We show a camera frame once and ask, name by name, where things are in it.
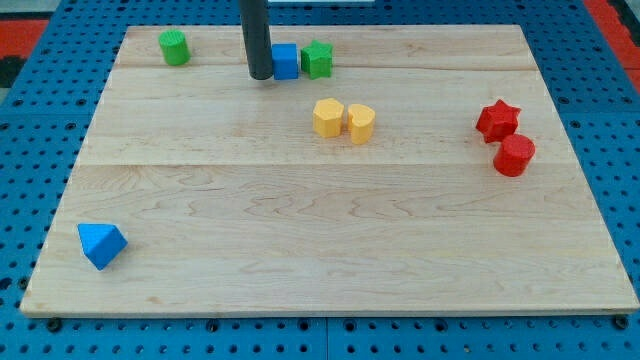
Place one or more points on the blue cube block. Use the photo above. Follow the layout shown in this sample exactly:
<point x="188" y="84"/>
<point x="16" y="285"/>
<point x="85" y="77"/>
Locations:
<point x="285" y="61"/>

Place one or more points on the green star block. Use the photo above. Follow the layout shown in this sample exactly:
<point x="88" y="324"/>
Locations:
<point x="317" y="59"/>

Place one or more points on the red star block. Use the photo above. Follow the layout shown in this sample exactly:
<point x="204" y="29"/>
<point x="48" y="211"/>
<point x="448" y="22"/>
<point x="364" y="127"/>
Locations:
<point x="498" y="121"/>

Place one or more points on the yellow hexagon block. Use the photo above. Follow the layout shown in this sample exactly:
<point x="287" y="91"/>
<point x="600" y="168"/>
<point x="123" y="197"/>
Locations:
<point x="328" y="117"/>

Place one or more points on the light wooden board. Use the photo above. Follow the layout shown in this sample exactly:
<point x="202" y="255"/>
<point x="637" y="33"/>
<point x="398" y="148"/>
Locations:
<point x="233" y="206"/>

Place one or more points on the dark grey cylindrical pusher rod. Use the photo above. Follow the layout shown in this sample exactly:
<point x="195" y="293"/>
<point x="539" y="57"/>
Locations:
<point x="254" y="16"/>

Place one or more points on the red cylinder block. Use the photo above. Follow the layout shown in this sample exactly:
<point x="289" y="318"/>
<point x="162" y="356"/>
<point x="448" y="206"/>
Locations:
<point x="514" y="154"/>

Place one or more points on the green cylinder block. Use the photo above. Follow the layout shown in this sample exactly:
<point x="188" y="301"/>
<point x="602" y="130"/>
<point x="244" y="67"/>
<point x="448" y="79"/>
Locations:
<point x="174" y="47"/>

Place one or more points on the blue triangular prism block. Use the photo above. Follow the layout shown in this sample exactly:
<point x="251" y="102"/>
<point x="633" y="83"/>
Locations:
<point x="101" y="243"/>

